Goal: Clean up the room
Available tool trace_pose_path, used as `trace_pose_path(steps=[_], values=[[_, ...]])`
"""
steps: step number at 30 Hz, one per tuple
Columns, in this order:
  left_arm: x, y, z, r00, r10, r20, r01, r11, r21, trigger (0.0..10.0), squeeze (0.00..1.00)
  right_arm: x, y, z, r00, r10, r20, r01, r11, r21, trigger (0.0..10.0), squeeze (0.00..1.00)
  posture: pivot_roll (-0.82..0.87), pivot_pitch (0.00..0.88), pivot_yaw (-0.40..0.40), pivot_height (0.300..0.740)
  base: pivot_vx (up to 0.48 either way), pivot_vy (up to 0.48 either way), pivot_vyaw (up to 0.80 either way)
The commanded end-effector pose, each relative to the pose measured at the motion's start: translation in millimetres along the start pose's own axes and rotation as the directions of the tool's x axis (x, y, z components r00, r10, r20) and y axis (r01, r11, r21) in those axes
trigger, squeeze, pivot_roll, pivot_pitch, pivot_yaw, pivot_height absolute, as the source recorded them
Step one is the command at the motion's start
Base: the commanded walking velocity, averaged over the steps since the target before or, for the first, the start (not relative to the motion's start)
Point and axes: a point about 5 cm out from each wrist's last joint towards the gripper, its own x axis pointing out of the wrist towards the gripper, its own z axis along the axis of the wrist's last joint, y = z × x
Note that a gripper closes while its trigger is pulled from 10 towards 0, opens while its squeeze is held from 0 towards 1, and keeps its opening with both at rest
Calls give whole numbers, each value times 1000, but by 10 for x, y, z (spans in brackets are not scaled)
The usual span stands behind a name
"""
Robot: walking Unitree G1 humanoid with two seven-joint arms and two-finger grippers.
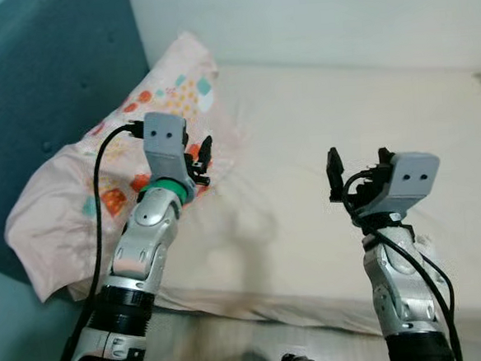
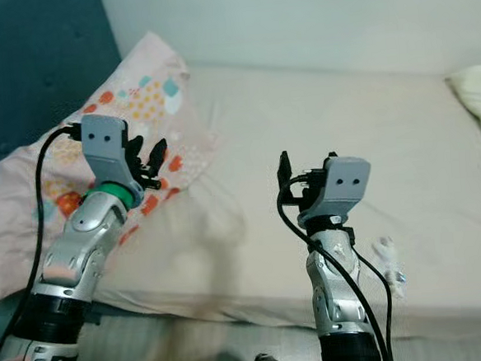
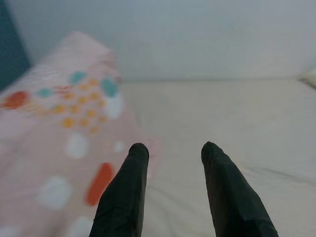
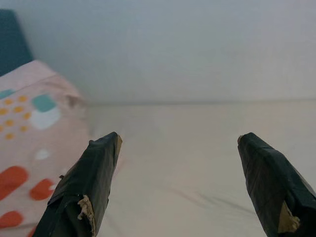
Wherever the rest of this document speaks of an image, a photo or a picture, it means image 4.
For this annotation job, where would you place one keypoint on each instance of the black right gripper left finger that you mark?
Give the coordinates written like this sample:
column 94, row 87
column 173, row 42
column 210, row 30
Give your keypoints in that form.
column 81, row 192

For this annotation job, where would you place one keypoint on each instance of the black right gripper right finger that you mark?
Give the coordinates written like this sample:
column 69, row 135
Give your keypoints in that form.
column 271, row 192

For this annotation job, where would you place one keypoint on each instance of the pink patterned pillow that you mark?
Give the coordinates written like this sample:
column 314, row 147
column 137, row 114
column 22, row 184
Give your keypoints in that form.
column 37, row 148

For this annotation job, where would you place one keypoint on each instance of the mattress with white sheet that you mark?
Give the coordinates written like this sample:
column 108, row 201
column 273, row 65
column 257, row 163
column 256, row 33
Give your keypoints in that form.
column 177, row 172

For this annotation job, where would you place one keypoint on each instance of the teal fabric headboard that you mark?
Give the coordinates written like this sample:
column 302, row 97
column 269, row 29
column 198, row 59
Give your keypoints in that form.
column 12, row 42

